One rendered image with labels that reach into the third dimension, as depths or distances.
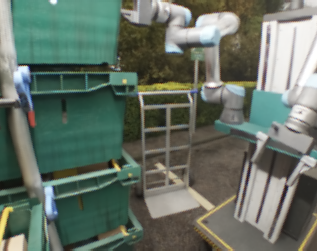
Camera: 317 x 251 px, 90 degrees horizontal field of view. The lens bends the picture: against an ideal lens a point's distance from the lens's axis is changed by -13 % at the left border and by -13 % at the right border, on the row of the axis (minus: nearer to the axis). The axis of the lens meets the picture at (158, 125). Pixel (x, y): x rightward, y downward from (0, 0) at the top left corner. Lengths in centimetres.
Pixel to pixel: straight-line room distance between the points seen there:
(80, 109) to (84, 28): 20
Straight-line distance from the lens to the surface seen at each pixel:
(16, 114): 42
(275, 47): 124
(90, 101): 48
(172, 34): 77
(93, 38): 49
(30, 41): 48
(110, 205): 63
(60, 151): 51
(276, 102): 116
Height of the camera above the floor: 144
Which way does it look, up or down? 17 degrees down
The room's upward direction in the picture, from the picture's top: straight up
